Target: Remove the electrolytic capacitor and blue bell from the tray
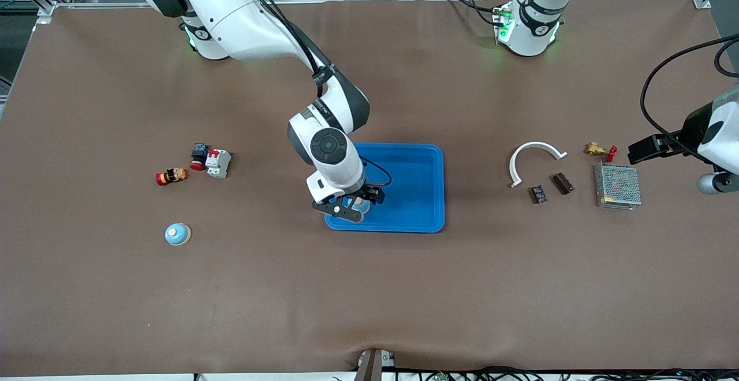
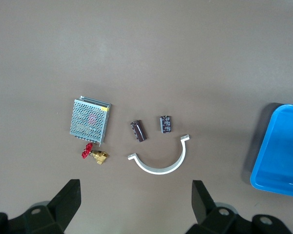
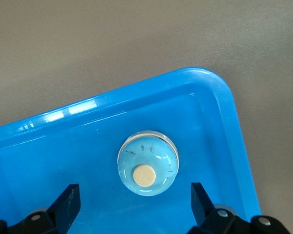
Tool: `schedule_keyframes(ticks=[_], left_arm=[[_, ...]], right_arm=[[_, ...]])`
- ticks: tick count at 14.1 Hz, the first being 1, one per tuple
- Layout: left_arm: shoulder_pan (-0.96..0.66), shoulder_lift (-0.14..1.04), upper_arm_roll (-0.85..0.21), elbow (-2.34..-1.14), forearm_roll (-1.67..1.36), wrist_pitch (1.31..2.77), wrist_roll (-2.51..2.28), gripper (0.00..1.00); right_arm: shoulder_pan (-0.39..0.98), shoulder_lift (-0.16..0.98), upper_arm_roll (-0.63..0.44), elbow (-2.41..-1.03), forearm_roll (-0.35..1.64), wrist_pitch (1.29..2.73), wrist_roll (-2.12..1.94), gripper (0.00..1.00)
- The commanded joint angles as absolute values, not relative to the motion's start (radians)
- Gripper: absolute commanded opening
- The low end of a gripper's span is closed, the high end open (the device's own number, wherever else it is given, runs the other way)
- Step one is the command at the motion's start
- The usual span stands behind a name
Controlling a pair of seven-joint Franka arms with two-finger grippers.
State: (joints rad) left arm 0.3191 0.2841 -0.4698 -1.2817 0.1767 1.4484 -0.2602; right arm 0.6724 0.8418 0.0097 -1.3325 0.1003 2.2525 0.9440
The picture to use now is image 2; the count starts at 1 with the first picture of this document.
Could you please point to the perforated metal power supply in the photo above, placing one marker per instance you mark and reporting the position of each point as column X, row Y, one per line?
column 89, row 120

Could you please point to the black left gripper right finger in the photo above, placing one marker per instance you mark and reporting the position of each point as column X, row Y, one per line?
column 205, row 212

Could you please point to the brown table mat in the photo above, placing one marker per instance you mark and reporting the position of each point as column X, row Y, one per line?
column 146, row 48

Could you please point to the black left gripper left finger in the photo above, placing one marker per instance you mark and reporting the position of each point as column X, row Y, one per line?
column 63, row 207

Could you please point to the short dark brown capacitor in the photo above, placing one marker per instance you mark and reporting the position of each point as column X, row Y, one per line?
column 165, row 124

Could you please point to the blue plastic tray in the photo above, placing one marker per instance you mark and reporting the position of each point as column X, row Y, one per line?
column 280, row 151

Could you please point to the white curved pipe clamp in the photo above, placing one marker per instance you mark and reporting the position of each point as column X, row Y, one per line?
column 161, row 170

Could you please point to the long dark brown capacitor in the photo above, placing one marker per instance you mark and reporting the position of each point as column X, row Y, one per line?
column 138, row 130

